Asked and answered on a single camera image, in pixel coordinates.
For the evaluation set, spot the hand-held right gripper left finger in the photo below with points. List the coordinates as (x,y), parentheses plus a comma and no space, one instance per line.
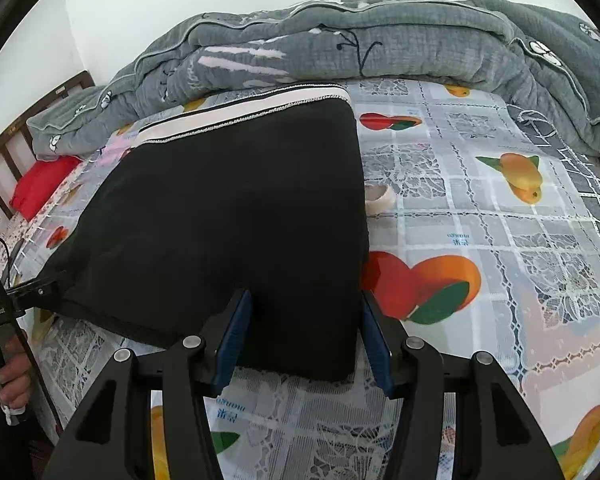
(232,347)

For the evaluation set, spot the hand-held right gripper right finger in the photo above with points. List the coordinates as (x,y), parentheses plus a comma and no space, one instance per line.
(378,352)

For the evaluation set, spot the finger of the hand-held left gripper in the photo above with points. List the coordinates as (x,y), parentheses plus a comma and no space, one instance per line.
(37,290)

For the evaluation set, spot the black pants with white stripe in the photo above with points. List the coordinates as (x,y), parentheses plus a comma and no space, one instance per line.
(220,220)

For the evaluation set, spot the person's left hand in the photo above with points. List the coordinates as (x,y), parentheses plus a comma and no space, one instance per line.
(15,380)

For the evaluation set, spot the floral bed sheet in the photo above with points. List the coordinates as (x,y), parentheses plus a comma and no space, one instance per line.
(22,245)

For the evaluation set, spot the red pillow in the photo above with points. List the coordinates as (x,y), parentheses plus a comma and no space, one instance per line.
(42,185)

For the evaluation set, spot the fruit print plastic tablecloth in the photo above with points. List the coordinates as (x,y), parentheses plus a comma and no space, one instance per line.
(480,240)

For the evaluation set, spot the beige tape roll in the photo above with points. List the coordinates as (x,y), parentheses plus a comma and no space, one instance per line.
(378,200)

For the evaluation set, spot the grey quilt with white flowers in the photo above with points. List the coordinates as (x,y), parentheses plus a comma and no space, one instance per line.
(380,40)

